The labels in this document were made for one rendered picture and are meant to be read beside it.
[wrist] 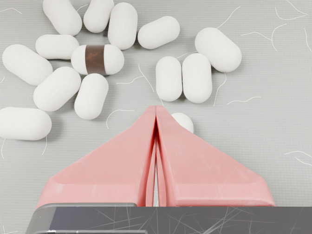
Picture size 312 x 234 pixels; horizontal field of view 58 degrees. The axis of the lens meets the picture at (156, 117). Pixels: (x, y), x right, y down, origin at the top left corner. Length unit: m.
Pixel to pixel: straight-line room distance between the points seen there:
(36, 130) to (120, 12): 0.10
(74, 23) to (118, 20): 0.03
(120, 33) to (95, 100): 0.05
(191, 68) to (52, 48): 0.10
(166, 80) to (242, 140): 0.07
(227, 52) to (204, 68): 0.02
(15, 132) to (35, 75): 0.04
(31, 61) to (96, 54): 0.04
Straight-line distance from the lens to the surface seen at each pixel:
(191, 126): 0.18
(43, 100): 0.20
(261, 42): 0.24
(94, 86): 0.19
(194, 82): 0.19
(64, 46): 0.21
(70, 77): 0.20
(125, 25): 0.21
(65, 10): 0.23
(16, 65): 0.22
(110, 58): 0.20
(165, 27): 0.21
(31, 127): 0.20
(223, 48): 0.20
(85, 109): 0.19
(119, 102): 0.21
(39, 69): 0.21
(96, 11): 0.22
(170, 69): 0.19
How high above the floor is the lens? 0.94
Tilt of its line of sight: 75 degrees down
